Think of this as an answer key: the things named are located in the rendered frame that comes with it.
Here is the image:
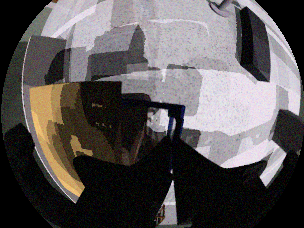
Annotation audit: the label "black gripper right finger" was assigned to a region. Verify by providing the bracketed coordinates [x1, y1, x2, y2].
[172, 139, 268, 226]

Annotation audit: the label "dark rectangular glasses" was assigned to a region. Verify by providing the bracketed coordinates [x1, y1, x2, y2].
[156, 205, 165, 226]

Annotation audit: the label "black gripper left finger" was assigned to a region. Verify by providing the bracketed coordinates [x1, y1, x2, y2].
[73, 135, 173, 221]

